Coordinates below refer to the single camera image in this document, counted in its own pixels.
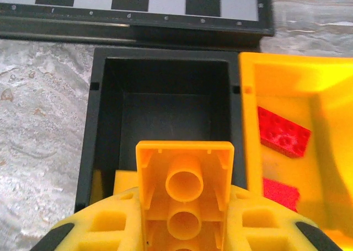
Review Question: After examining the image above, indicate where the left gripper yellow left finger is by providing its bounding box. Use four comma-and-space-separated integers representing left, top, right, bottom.
30, 185, 146, 251

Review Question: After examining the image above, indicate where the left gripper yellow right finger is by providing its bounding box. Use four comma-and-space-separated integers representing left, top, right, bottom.
223, 184, 343, 251

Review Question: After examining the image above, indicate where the red square lego brick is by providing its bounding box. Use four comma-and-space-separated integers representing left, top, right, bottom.
261, 177, 301, 213

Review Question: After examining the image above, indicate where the yellow square lego brick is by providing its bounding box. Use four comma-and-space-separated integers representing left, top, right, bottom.
113, 170, 139, 195

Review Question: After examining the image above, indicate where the red long lego brick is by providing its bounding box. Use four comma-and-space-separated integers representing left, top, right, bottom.
257, 105, 312, 159

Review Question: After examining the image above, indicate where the yellow long lego brick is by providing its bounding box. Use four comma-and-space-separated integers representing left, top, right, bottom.
135, 140, 236, 251

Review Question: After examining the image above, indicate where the yellow plastic bin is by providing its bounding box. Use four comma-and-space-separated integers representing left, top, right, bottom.
238, 51, 353, 251

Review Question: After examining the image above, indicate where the black plastic bin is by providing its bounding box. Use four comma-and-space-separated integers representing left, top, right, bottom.
74, 47, 248, 213

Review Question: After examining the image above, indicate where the black and silver chessboard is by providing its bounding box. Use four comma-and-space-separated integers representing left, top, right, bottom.
0, 0, 275, 49

